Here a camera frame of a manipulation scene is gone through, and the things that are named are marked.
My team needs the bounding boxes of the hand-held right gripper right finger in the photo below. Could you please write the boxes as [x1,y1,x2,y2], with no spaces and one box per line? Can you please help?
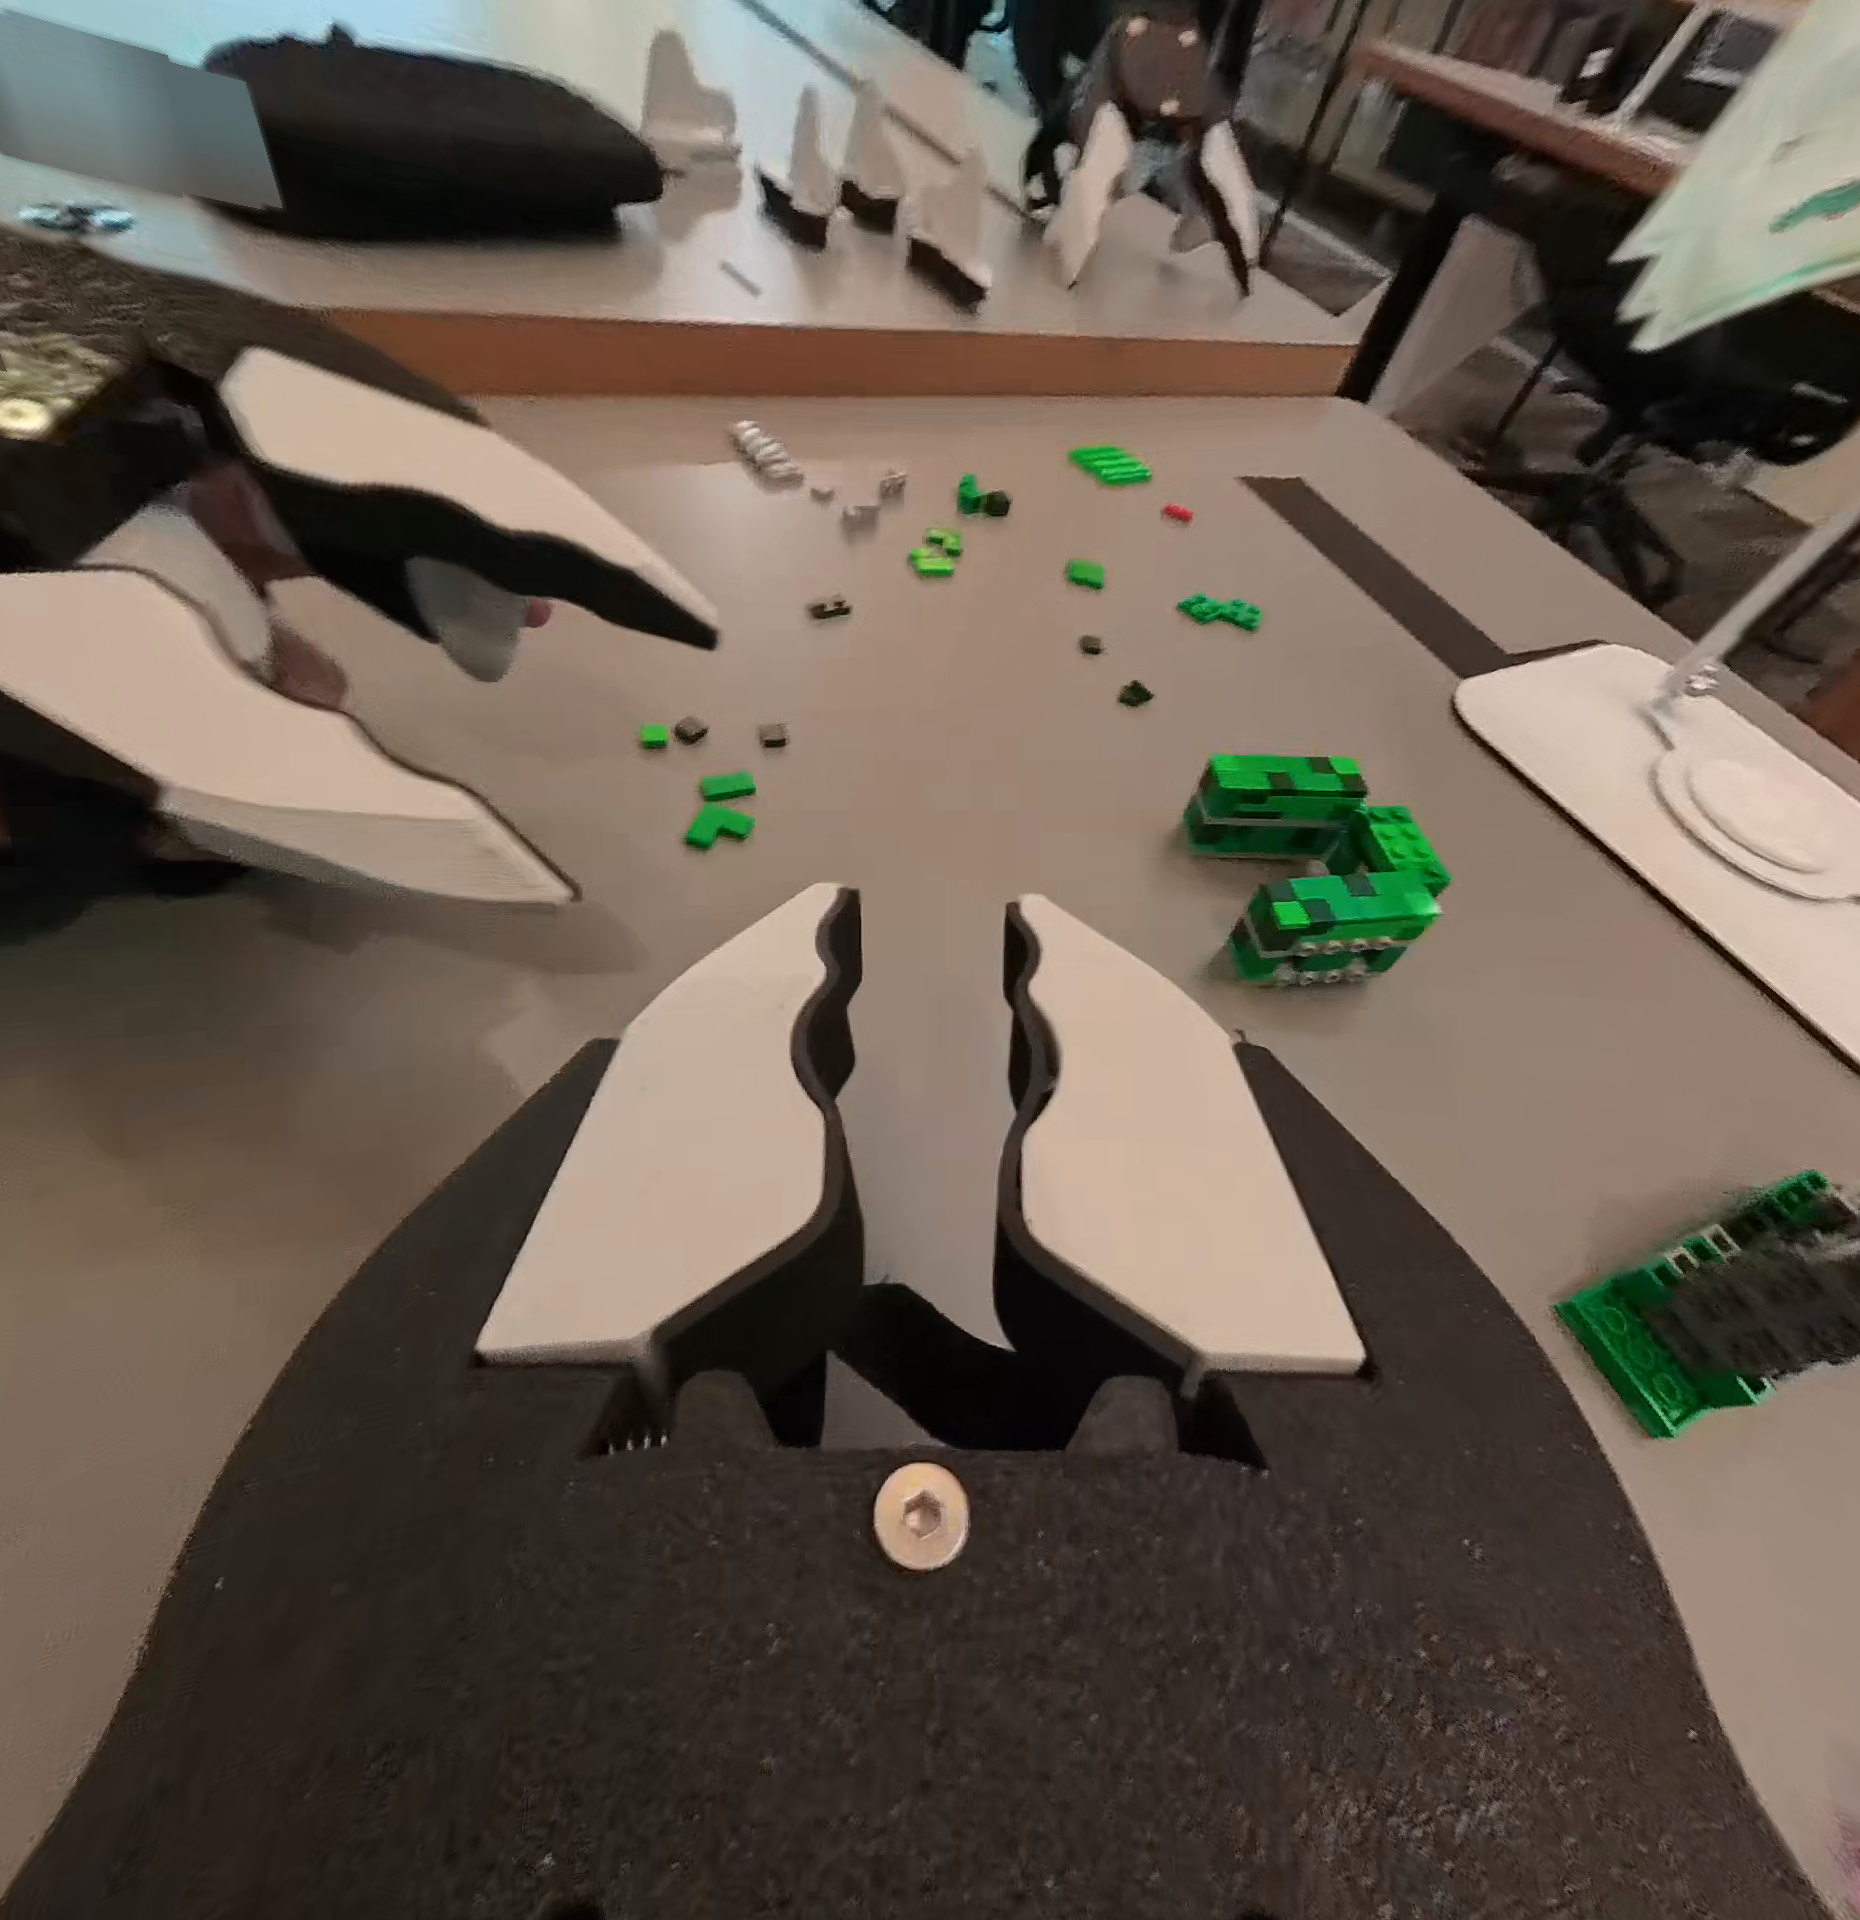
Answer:
[995,891,1371,1400]

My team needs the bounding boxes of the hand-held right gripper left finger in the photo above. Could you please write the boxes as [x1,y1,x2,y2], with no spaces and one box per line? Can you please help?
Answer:
[474,879,869,1377]

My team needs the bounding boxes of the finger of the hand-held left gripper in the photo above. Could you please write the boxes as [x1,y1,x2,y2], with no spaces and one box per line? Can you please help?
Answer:
[0,565,583,912]
[210,348,723,685]

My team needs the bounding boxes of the grey desk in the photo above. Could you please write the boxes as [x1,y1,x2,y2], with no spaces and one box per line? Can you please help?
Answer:
[0,391,1860,1920]

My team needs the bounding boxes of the wooden-top desk black legs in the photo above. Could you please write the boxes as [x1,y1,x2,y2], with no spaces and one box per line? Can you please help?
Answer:
[1343,32,1860,399]

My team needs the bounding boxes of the person's left hand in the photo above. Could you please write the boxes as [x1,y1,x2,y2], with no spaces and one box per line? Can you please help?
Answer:
[194,456,358,714]

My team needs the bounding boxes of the wooden-edged grey table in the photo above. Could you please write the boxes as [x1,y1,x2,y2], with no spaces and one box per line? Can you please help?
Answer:
[0,0,1369,399]

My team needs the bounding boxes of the scattered small green bricks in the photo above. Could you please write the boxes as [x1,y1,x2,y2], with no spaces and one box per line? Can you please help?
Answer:
[637,441,1266,853]

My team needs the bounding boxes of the black bag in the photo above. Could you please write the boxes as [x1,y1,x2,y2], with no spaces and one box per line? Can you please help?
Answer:
[203,26,671,242]

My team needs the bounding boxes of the large green brick build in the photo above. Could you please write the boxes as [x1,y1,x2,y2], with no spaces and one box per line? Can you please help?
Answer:
[1182,749,1454,991]

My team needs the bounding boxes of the white wedge part black base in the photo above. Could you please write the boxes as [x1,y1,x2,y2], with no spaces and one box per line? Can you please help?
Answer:
[757,85,847,246]
[840,77,907,229]
[902,145,1001,309]

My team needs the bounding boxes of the green plate with grey bricks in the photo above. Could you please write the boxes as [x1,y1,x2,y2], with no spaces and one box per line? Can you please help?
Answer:
[1554,1170,1860,1442]

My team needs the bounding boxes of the white stand with flat base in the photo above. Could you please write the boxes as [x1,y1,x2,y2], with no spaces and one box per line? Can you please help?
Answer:
[1454,479,1860,1089]

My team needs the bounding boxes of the idle black and white gripper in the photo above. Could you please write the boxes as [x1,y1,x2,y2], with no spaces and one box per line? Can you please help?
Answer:
[1021,0,1266,297]

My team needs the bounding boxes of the black office chair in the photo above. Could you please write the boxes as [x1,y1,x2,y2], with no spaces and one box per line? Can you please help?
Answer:
[1477,142,1860,601]

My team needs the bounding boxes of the printed instruction sheet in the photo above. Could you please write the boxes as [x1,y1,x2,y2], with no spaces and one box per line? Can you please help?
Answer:
[1612,0,1860,353]

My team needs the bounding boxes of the black desk cable cover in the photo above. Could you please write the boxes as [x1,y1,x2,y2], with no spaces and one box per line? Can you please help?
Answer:
[1242,475,1511,677]

